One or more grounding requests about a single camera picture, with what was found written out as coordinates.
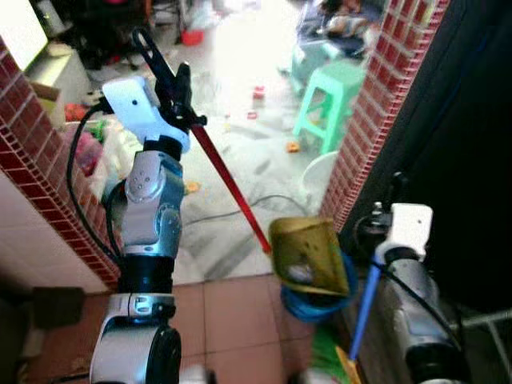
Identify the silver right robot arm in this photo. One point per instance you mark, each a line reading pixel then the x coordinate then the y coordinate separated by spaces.
pixel 416 312

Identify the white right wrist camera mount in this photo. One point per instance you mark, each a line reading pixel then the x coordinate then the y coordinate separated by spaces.
pixel 410 224

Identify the grey robot foot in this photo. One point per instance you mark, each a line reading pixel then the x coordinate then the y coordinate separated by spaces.
pixel 196 377
pixel 320 378

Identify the grey left robot foot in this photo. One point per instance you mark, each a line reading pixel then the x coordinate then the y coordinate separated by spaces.
pixel 196 377

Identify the small yellow toy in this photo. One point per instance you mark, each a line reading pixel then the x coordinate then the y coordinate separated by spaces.
pixel 192 186

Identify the blue plastic bucket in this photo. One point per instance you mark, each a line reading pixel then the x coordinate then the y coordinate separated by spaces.
pixel 308 306

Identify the black office chair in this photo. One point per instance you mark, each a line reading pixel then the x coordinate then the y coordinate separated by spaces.
pixel 96 24

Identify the orange toy block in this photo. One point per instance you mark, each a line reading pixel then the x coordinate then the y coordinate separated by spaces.
pixel 294 146

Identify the grey-white low cabinet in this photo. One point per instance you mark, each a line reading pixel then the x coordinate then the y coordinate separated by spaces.
pixel 60 72

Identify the red plastic basin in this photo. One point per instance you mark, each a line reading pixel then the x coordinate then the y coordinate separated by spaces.
pixel 192 37

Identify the bright white screen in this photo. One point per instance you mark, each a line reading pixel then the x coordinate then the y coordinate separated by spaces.
pixel 20 32

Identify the white metal rack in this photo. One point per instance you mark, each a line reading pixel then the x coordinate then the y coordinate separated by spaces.
pixel 480 320

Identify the dark square floor object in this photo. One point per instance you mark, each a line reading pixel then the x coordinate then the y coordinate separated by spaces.
pixel 56 308

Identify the pink plastic bag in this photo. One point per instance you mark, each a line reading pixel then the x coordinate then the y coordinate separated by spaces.
pixel 88 152

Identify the red toy block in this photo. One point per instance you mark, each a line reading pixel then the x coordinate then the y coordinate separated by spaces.
pixel 258 92

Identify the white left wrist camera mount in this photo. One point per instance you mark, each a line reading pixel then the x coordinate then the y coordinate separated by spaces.
pixel 136 108

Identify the green plastic stool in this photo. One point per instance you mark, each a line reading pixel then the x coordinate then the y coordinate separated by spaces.
pixel 336 76

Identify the white plastic tub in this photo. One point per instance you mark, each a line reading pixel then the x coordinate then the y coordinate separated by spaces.
pixel 320 172

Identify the brown cardboard box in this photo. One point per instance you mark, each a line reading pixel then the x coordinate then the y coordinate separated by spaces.
pixel 44 100

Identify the person sitting on floor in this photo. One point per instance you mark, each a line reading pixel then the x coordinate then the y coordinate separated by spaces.
pixel 344 20

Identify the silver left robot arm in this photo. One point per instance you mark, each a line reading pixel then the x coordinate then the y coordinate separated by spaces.
pixel 152 200

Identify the grey right robot foot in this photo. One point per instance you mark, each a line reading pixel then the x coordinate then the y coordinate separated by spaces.
pixel 320 378

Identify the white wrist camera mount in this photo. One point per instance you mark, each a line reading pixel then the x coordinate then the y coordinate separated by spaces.
pixel 136 108
pixel 410 224

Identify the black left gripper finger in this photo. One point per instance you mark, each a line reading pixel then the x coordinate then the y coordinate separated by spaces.
pixel 169 92
pixel 185 82

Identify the light blue plastic chair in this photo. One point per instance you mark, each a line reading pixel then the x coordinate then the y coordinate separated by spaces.
pixel 308 58

